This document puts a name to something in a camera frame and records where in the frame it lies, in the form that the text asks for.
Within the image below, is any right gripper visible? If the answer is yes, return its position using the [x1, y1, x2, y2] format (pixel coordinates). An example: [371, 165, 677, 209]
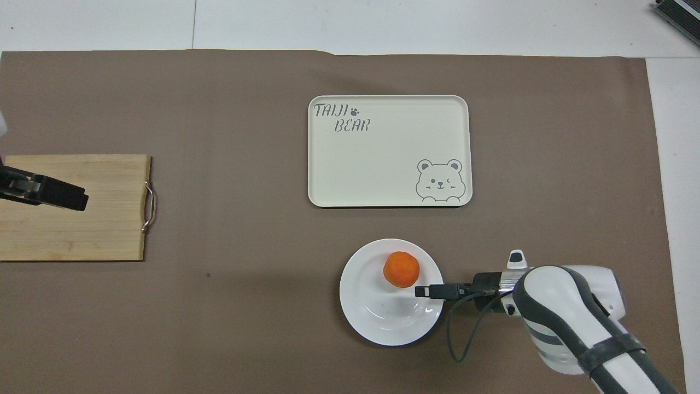
[458, 271, 502, 313]

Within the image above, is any white round plate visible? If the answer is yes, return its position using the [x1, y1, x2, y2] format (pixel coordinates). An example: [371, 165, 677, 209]
[339, 238, 445, 347]

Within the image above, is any orange fruit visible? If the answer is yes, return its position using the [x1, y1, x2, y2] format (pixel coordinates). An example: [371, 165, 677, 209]
[383, 251, 421, 288]

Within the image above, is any cream tray with bear print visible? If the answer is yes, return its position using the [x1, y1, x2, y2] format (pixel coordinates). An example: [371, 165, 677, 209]
[307, 95, 473, 208]

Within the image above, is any black stand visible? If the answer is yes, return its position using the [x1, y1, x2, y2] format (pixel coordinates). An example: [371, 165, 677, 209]
[653, 0, 700, 32]

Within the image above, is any black cable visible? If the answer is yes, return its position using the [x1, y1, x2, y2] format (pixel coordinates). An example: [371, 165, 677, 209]
[446, 289, 515, 363]

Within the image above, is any wooden cutting board, metal handle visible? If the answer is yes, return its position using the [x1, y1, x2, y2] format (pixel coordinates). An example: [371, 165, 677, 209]
[0, 154, 157, 262]

